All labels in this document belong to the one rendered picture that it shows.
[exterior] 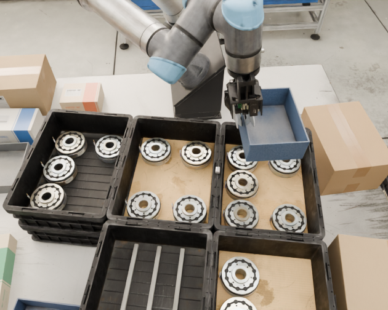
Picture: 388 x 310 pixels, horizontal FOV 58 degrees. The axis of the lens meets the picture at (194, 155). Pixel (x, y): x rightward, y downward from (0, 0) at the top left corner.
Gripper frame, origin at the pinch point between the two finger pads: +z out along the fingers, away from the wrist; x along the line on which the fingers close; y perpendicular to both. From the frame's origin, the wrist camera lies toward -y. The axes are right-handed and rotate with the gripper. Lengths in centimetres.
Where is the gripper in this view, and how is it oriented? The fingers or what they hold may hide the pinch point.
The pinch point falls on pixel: (242, 119)
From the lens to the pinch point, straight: 93.1
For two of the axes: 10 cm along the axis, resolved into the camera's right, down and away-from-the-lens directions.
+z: 1.2, 5.9, 7.9
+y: 0.6, 8.0, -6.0
